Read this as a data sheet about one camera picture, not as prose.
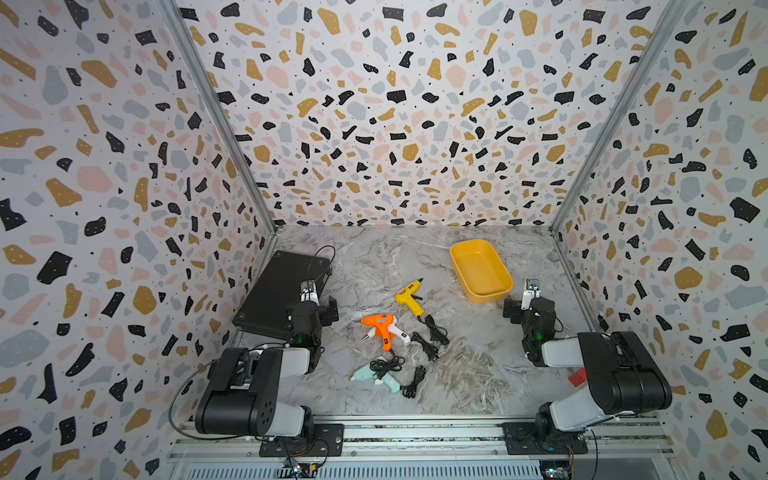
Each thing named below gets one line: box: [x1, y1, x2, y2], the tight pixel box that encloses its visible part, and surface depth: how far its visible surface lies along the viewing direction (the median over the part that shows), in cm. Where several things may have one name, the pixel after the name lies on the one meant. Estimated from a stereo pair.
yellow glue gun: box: [394, 279, 424, 317], surface depth 102 cm
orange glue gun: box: [359, 313, 396, 352], surface depth 92 cm
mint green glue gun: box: [350, 366, 401, 394], surface depth 83 cm
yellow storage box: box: [450, 239, 514, 304], surface depth 108 cm
